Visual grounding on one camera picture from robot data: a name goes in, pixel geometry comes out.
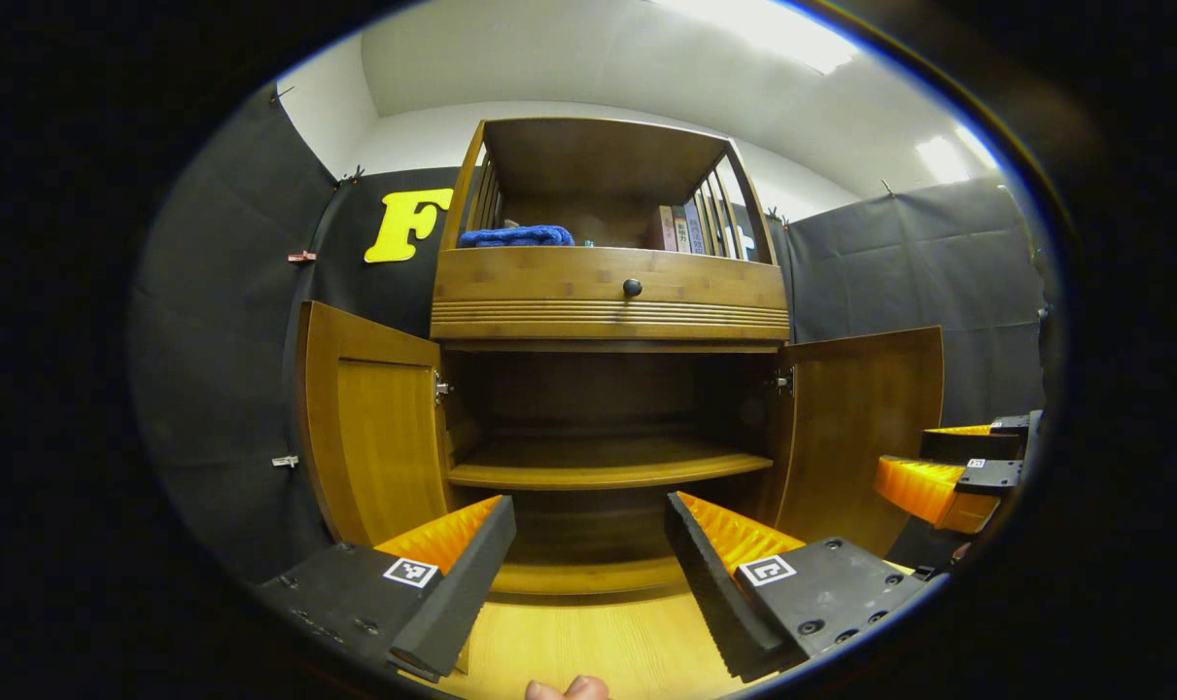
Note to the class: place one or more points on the tan spine book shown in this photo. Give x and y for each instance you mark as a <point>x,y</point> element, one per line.
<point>681,236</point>

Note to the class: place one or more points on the wooden cabinet inner shelf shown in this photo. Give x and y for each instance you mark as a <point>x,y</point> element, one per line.
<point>607,472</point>

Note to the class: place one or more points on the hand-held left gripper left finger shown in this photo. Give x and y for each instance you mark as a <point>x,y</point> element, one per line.
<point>462,583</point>

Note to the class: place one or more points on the blue folded towel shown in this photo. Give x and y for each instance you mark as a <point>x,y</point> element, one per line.
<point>515,236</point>

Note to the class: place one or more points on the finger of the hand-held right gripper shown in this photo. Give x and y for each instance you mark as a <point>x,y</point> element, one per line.
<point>972,446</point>
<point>914,486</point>

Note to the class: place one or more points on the wooden drawer with black knob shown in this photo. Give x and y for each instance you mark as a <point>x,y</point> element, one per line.
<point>530,277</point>

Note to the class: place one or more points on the wooden cabinet door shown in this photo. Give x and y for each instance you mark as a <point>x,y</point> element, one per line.
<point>384,437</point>
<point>860,437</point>

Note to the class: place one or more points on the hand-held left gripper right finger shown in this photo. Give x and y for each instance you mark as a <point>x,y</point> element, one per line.
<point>714,593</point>

